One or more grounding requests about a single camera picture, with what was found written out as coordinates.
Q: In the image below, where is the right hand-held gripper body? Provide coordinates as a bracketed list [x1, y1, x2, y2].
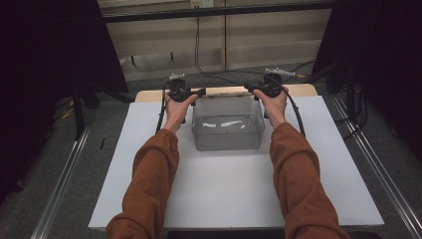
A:
[259, 67, 297, 120]

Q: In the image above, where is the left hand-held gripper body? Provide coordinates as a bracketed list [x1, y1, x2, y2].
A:
[167, 73, 197, 124]

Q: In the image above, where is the transparent grey storage box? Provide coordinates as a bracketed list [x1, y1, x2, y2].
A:
[191, 95, 266, 151]

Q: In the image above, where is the person's left hand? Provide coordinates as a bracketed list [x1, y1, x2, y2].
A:
[163, 91, 195, 134]

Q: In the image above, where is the person's right hand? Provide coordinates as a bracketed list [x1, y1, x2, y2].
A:
[253, 88, 290, 129]

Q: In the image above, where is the light wooden table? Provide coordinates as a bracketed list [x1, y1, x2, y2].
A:
[133, 83, 319, 104]

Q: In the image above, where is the black horizontal bar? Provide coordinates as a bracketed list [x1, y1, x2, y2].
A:
[100, 1, 336, 24]

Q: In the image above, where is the white table board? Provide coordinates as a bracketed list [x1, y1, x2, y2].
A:
[88, 95, 385, 231]

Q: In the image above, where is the black metal stand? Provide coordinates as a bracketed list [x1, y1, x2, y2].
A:
[71, 78, 102, 141]

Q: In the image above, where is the black curtain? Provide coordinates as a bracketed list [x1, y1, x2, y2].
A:
[311, 0, 422, 162]
[0, 0, 129, 204]

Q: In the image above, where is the left hand-held gripper black cable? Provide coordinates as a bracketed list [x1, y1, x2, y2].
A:
[155, 81, 173, 134]

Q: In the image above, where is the hand-held gripper black cable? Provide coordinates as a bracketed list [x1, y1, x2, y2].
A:
[155, 81, 173, 134]
[280, 85, 307, 138]

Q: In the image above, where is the right hand-held gripper black cable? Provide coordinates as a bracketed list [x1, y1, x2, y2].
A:
[280, 85, 307, 138]

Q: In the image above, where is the long black floor cable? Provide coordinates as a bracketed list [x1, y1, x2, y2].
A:
[193, 16, 317, 86]

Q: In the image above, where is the white wall outlet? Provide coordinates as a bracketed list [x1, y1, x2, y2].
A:
[190, 0, 215, 10]

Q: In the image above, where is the bundle of black cables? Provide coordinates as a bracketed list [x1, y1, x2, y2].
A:
[333, 83, 368, 141]

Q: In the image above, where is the aluminium floor rail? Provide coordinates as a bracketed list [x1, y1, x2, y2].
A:
[328, 94, 422, 239]
[30, 120, 94, 239]

